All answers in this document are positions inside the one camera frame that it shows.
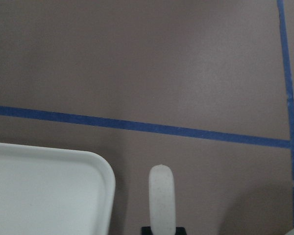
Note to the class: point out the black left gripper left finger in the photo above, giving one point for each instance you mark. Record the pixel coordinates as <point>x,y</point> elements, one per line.
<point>146,230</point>

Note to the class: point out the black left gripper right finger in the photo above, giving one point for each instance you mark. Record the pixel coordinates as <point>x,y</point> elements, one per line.
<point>180,231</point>

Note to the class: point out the white ceramic soup spoon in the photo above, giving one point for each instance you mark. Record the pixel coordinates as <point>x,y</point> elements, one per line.
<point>162,211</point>

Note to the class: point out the white bear serving tray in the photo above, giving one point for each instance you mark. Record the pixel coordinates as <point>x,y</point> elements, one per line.
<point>51,191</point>

